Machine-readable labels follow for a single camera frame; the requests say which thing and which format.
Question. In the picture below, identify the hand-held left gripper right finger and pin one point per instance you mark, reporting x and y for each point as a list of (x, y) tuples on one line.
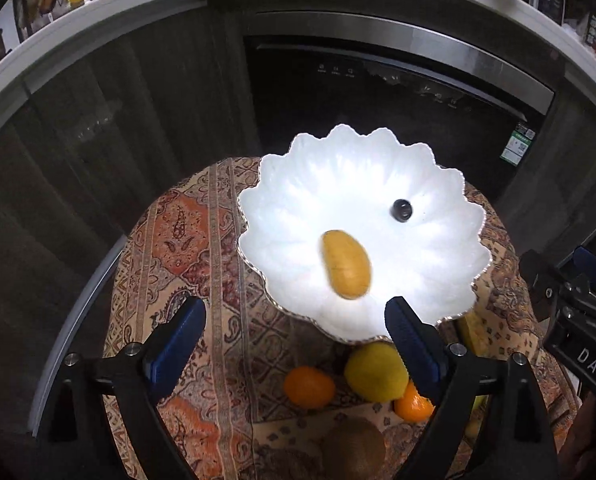
[(410, 347)]

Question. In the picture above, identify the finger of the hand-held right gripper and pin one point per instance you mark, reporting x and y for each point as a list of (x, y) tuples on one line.
[(540, 277), (593, 262)]

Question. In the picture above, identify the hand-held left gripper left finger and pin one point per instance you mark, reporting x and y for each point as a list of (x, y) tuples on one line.
[(178, 347)]

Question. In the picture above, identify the yellow lemon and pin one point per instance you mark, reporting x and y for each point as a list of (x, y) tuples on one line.
[(373, 372)]

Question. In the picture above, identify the orange mandarin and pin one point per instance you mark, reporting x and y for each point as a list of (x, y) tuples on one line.
[(309, 387), (412, 406)]

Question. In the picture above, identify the yellow mango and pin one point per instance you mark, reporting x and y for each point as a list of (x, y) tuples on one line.
[(347, 266)]

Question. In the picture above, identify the brown kiwi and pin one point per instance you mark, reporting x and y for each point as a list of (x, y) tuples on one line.
[(353, 450)]

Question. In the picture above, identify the white scalloped bowl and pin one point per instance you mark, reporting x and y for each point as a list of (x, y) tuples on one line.
[(358, 220)]

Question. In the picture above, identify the person's right forearm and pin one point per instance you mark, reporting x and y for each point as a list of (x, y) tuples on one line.
[(590, 440)]

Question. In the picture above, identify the patterned orange tablecloth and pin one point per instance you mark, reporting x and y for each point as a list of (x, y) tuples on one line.
[(203, 270)]

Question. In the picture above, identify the green white sticker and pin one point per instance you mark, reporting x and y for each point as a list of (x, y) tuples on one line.
[(518, 144)]

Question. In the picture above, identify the black built-in dishwasher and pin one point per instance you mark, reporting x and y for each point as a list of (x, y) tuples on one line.
[(358, 95)]

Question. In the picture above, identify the grey kitchen countertop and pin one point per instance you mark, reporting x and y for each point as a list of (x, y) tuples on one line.
[(128, 10)]

